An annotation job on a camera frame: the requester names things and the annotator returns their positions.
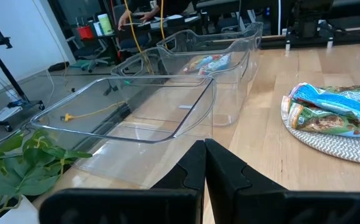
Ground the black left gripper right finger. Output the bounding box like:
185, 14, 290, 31
204, 138, 360, 224

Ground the red container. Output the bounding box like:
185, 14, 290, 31
77, 25, 94, 40

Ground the broad-leaf green plant white pot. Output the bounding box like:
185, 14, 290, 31
0, 129, 93, 224

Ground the grey office chair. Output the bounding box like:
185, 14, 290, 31
66, 35, 112, 74

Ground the clear plastic bin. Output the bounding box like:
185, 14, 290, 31
30, 74, 217, 189
110, 39, 252, 127
156, 21, 264, 83

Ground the blue granola bar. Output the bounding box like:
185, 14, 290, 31
288, 82, 360, 138

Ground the yellow extension cable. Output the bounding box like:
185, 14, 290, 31
159, 0, 169, 48
60, 0, 154, 122

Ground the person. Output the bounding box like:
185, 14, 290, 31
117, 0, 196, 31

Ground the black desk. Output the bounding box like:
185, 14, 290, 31
88, 14, 203, 63

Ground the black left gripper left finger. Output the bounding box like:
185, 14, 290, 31
39, 139, 206, 224

